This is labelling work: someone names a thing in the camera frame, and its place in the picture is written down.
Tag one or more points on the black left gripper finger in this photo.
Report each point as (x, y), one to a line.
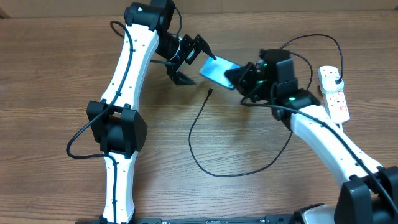
(179, 78)
(202, 46)

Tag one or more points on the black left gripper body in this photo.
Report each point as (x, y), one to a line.
(186, 43)

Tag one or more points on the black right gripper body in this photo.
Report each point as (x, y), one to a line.
(259, 89)

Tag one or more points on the blue Galaxy smartphone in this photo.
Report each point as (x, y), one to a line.
(214, 70)

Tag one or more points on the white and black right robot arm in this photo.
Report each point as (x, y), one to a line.
(368, 191)

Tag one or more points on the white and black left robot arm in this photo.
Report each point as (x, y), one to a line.
(115, 121)

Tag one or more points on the white charger plug adapter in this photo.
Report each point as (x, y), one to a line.
(331, 85)

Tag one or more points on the white power strip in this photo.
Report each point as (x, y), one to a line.
(335, 103)

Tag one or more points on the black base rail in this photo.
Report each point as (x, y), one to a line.
(268, 219)

